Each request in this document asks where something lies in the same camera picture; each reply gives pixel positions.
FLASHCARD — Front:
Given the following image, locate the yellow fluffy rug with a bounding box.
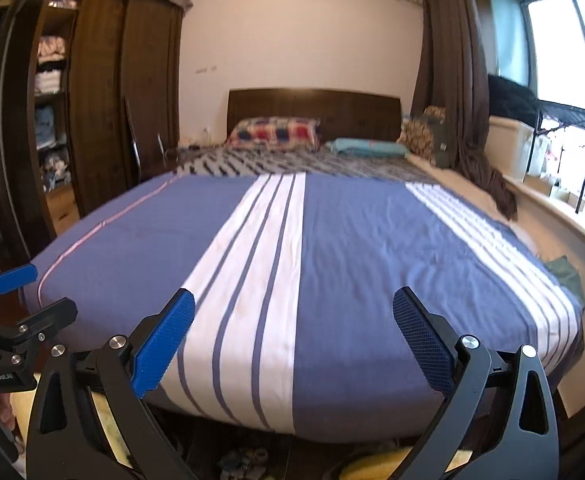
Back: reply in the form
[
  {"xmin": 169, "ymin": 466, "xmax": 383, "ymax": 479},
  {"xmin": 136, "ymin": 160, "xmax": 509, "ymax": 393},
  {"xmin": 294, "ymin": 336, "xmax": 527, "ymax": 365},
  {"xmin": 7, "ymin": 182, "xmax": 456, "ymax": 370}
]
[{"xmin": 9, "ymin": 389, "xmax": 473, "ymax": 480}]

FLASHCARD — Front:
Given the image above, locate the dark wooden wardrobe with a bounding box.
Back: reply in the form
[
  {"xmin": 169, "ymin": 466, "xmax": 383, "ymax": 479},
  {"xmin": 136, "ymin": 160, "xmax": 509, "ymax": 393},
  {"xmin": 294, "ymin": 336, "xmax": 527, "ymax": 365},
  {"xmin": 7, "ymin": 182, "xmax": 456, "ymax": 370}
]
[{"xmin": 0, "ymin": 0, "xmax": 190, "ymax": 263}]

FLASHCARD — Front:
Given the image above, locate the black white zigzag blanket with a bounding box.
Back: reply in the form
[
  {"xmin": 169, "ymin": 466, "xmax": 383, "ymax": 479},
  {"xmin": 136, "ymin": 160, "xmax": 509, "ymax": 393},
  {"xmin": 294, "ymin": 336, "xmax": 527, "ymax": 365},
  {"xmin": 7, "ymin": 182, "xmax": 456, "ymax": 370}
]
[{"xmin": 175, "ymin": 146, "xmax": 437, "ymax": 184}]

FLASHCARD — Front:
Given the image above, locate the blue white striped bedsheet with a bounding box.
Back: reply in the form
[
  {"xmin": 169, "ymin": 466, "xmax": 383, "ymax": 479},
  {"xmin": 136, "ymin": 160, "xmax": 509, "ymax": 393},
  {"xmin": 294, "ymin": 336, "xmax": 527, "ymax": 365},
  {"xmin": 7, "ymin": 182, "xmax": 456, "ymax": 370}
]
[{"xmin": 23, "ymin": 172, "xmax": 584, "ymax": 442}]

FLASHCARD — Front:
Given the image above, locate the plaid colourful pillow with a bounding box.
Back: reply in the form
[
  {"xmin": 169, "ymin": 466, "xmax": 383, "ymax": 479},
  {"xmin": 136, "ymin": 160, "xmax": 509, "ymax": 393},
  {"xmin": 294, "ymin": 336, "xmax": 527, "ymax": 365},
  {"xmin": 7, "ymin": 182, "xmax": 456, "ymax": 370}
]
[{"xmin": 226, "ymin": 116, "xmax": 321, "ymax": 151}]

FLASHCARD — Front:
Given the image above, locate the patterned brown cushion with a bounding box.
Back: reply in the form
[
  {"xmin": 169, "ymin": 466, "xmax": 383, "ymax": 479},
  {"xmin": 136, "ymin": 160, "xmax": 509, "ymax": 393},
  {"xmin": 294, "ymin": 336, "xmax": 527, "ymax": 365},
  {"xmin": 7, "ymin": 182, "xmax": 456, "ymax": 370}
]
[{"xmin": 397, "ymin": 105, "xmax": 453, "ymax": 168}]

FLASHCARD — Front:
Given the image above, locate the teal pillow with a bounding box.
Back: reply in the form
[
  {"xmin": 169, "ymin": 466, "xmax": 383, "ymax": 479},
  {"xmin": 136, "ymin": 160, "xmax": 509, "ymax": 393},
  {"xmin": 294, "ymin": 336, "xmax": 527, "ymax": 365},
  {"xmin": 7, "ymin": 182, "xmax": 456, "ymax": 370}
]
[{"xmin": 325, "ymin": 138, "xmax": 409, "ymax": 158}]

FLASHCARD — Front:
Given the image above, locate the brown curtain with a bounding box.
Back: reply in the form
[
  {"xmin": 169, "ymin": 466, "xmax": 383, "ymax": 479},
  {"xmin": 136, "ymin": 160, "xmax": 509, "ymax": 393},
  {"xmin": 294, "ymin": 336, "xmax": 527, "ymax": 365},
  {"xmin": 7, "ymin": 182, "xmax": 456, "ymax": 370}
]
[{"xmin": 411, "ymin": 0, "xmax": 517, "ymax": 220}]

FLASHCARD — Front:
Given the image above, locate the dark wooden headboard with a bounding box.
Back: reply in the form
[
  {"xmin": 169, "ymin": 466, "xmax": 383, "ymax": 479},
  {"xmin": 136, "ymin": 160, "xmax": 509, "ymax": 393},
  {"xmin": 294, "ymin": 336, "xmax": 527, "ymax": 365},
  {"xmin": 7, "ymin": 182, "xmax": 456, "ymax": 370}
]
[{"xmin": 226, "ymin": 89, "xmax": 403, "ymax": 142}]

